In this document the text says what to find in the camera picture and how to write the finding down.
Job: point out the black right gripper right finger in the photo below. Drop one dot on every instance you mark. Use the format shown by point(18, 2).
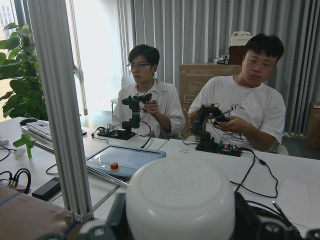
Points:
point(246, 220)

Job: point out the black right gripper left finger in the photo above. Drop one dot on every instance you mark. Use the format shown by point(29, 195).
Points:
point(117, 219)

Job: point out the pale green white cup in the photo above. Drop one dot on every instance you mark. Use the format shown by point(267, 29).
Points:
point(180, 199)

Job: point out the blue teach pendant tablet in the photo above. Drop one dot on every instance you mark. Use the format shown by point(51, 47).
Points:
point(122, 161)

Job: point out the man in white tshirt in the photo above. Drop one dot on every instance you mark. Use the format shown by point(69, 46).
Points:
point(256, 111)

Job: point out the white keyboard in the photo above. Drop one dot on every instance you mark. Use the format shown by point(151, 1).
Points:
point(39, 130)

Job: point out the cardboard box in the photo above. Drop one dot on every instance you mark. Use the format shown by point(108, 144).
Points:
point(192, 78)

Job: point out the man with glasses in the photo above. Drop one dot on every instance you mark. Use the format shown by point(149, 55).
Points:
point(163, 112)

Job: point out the green potted plant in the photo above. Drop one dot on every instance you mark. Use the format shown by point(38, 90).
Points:
point(26, 98)

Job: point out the aluminium frame post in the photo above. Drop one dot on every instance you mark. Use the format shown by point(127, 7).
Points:
point(49, 23)

